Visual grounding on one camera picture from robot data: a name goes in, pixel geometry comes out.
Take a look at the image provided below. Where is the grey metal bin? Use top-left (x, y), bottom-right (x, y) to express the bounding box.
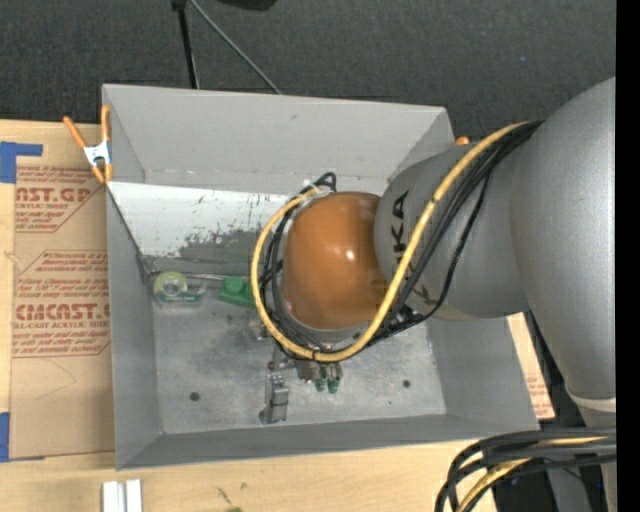
top-left (101, 83), bottom-right (542, 471)

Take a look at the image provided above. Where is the green plastic block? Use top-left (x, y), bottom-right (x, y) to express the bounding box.
top-left (218, 275), bottom-right (257, 309)

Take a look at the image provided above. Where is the green tape dispenser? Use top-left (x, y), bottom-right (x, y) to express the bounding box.
top-left (151, 270), bottom-right (207, 307)

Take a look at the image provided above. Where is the brown cardboard board red print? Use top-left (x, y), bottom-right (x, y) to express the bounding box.
top-left (0, 118), bottom-right (556, 462)

